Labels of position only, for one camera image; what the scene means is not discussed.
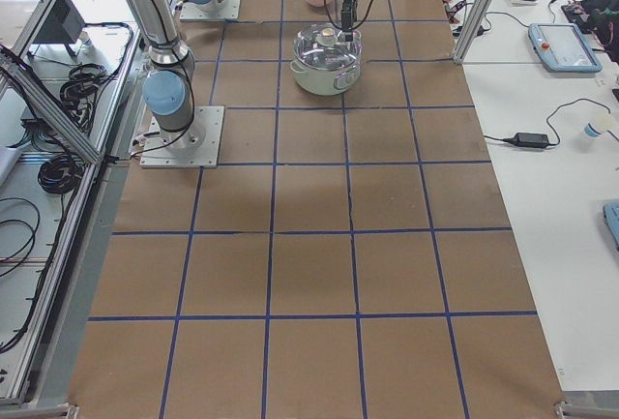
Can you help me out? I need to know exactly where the glass pot lid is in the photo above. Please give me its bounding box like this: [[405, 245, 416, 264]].
[[293, 23, 362, 71]]

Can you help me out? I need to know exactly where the pale green cooking pot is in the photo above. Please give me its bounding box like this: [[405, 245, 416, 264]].
[[289, 59, 361, 96]]

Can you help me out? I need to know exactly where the black power adapter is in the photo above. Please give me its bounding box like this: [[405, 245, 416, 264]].
[[502, 133, 551, 149]]

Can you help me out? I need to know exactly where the blue teach pendant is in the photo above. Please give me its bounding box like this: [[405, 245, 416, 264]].
[[527, 23, 602, 74]]

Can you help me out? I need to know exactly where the brown paper table mat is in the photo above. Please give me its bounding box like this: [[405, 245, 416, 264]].
[[69, 0, 562, 418]]

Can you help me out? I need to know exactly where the paper cup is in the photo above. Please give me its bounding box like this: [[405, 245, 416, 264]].
[[584, 113, 616, 138]]

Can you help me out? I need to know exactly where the grey box on floor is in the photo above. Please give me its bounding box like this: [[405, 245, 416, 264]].
[[33, 0, 85, 49]]

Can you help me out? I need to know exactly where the aluminium frame post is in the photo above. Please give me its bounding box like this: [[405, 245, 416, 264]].
[[453, 0, 492, 64]]

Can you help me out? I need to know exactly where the aluminium frame rail left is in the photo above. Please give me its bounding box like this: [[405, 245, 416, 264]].
[[1, 45, 103, 165]]

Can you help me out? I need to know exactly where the coiled black cable bundle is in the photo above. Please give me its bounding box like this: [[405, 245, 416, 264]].
[[37, 153, 80, 195]]

